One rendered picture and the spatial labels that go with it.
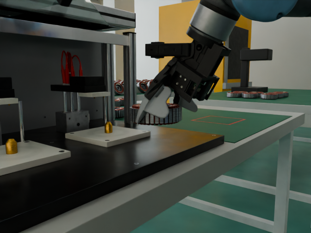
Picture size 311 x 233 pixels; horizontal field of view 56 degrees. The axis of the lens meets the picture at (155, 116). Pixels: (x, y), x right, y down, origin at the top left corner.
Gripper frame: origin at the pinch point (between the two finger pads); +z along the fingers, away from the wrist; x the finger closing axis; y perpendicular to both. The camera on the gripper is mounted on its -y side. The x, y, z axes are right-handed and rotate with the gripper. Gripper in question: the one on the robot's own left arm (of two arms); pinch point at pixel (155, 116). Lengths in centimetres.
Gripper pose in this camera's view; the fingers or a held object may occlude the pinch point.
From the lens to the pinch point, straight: 62.9
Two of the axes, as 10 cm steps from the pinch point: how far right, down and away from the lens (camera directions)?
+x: 6.1, -1.1, 7.8
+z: -4.0, 8.1, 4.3
